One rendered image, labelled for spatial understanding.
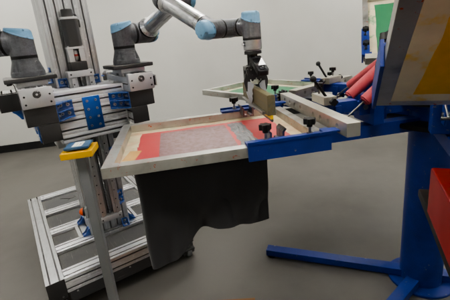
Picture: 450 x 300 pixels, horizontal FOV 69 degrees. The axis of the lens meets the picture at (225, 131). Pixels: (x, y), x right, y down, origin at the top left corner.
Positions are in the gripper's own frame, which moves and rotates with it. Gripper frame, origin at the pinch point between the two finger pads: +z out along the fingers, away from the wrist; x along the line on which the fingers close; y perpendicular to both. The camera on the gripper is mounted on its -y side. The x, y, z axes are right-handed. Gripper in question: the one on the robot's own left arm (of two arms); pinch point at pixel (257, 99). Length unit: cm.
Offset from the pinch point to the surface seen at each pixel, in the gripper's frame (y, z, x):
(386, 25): 92, -23, -122
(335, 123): -26.3, 6.8, -21.6
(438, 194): -91, 0, -6
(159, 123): 25, 11, 43
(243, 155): -29.3, 12.4, 13.5
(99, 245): 10, 62, 78
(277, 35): 380, -18, -136
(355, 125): -34.2, 5.9, -24.5
